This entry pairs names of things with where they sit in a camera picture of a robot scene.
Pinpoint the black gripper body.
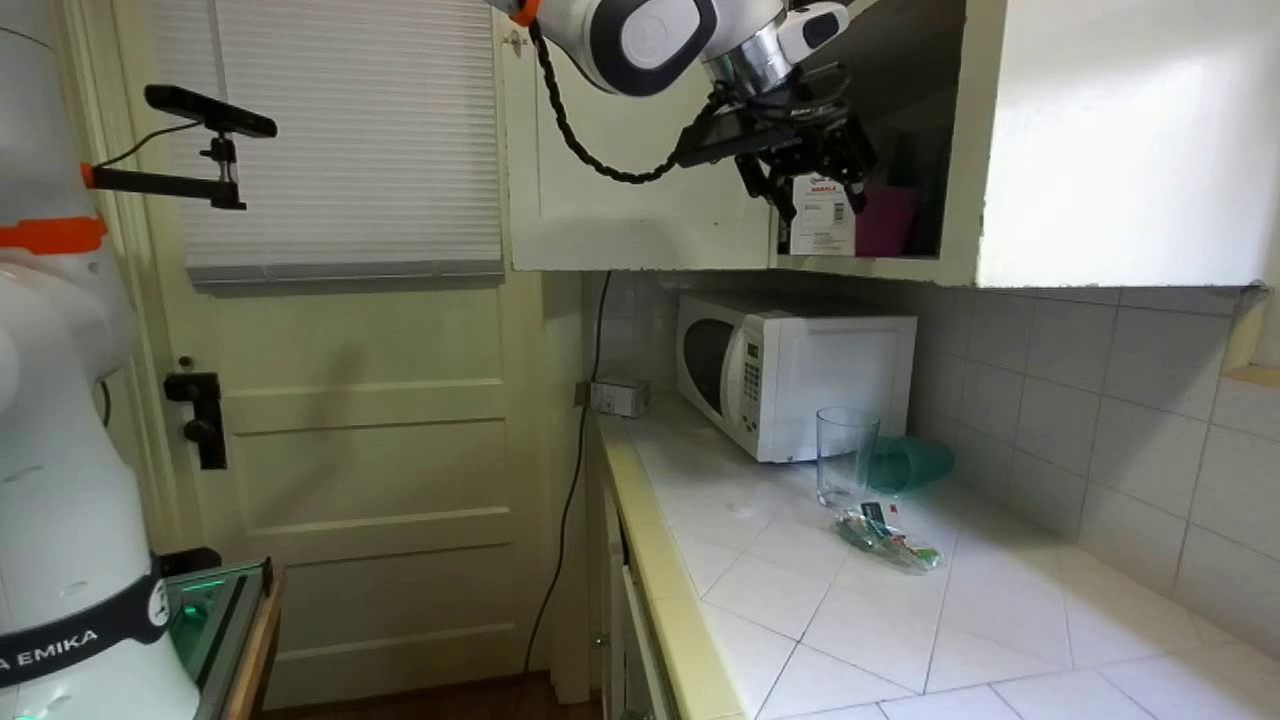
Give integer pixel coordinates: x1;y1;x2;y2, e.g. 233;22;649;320
676;90;876;183

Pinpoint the magenta plastic cup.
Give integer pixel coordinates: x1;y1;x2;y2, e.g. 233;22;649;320
858;187;919;255

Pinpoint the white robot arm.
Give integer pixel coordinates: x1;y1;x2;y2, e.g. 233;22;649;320
486;0;876;221

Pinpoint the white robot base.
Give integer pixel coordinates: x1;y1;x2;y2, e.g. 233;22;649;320
0;0;199;720

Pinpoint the white cardboard box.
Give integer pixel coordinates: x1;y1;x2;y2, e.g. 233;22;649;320
794;175;858;255

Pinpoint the white microwave oven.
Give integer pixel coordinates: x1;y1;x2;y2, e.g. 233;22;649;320
671;296;915;464

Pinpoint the clear drinking glass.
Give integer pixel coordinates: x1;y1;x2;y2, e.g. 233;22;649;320
817;408;879;511

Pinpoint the green plastic cup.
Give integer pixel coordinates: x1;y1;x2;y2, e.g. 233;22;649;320
862;437;958;493

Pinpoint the green snack packet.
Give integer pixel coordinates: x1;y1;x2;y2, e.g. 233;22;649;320
837;499;939;570

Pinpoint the white window blind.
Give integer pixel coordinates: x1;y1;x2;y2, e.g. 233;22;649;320
150;0;503;288

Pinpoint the cream panel door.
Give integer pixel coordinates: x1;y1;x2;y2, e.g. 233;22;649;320
103;0;591;705

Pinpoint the black door latch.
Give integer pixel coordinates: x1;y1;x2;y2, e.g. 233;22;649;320
165;364;229;472

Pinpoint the cream wall cabinet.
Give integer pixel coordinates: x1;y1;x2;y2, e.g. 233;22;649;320
501;0;1280;288

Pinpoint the wall power outlet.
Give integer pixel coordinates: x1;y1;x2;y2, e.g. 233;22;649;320
583;378;649;420

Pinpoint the black power cord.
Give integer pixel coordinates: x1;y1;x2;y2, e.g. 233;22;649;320
511;272;615;693

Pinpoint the black coiled cable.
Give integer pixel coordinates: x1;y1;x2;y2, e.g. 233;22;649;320
523;10;698;187

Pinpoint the black camera on stand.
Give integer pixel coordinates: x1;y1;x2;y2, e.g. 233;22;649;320
78;80;281;215

